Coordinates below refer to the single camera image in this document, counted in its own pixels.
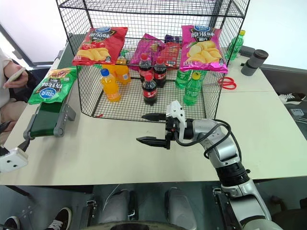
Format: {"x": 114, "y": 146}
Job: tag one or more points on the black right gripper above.
{"x": 172, "y": 129}

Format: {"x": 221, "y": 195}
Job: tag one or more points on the white smartphone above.
{"x": 15, "y": 76}

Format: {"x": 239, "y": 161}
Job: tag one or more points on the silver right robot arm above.
{"x": 226, "y": 152}

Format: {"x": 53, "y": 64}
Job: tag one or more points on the green belt mini conveyor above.
{"x": 45, "y": 119}

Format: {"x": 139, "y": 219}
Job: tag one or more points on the person's hand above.
{"x": 20, "y": 81}

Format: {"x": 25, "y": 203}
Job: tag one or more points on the cola bottle red cap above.
{"x": 145, "y": 65}
{"x": 149, "y": 91}
{"x": 159, "y": 73}

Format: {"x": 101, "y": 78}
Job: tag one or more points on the person in white shirt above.
{"x": 4, "y": 105}

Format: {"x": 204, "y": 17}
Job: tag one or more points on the green soda bottle yellow cap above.
{"x": 235, "y": 45}
{"x": 192, "y": 91}

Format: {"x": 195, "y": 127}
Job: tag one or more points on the orange soda bottle blue cap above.
{"x": 110, "y": 87}

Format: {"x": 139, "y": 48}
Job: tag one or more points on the green potato chips bag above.
{"x": 54, "y": 87}

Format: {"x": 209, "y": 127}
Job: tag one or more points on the black canvas shoe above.
{"x": 10, "y": 223}
{"x": 60, "y": 219}

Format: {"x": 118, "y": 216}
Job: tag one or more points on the small red snack bag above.
{"x": 172, "y": 54}

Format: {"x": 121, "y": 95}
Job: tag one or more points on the small orange drink bottle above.
{"x": 121, "y": 58}

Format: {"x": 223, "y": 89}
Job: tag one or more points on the magenta snack bag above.
{"x": 144, "y": 46}

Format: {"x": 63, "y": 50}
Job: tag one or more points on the purple snack pack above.
{"x": 173, "y": 38}

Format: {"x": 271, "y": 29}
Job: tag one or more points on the pink potato chips bag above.
{"x": 204, "y": 50}

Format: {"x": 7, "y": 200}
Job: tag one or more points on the red potato chips bag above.
{"x": 100, "y": 46}

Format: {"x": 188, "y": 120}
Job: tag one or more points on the gray cylindrical flask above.
{"x": 254, "y": 62}

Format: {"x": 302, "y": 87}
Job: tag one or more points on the black and white sneaker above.
{"x": 293, "y": 97}

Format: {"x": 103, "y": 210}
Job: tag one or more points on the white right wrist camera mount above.
{"x": 177, "y": 112}

